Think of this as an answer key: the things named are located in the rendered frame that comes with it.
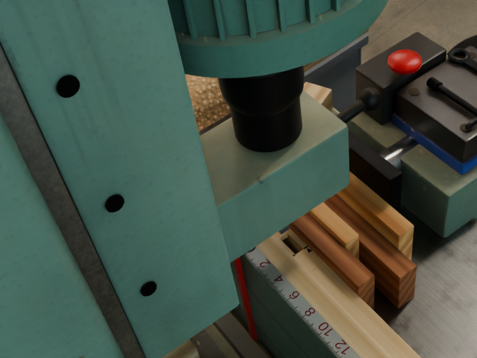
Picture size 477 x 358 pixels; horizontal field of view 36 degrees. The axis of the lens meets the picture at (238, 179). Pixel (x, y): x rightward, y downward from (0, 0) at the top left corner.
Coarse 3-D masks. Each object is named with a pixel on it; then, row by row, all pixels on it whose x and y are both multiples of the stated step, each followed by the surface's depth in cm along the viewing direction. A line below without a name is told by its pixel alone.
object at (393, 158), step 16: (352, 144) 64; (400, 144) 68; (416, 144) 68; (352, 160) 65; (368, 160) 63; (384, 160) 62; (368, 176) 64; (384, 176) 61; (400, 176) 62; (384, 192) 63; (400, 192) 63
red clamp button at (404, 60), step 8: (392, 56) 67; (400, 56) 66; (408, 56) 66; (416, 56) 66; (392, 64) 66; (400, 64) 66; (408, 64) 66; (416, 64) 66; (400, 72) 66; (408, 72) 66
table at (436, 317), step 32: (416, 224) 69; (416, 256) 67; (448, 256) 67; (416, 288) 65; (448, 288) 64; (256, 320) 71; (384, 320) 63; (416, 320) 63; (448, 320) 62; (288, 352) 67; (416, 352) 61; (448, 352) 60
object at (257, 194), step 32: (224, 128) 57; (320, 128) 55; (224, 160) 55; (256, 160) 54; (288, 160) 54; (320, 160) 56; (224, 192) 52; (256, 192) 53; (288, 192) 56; (320, 192) 58; (224, 224) 53; (256, 224) 56; (288, 224) 59
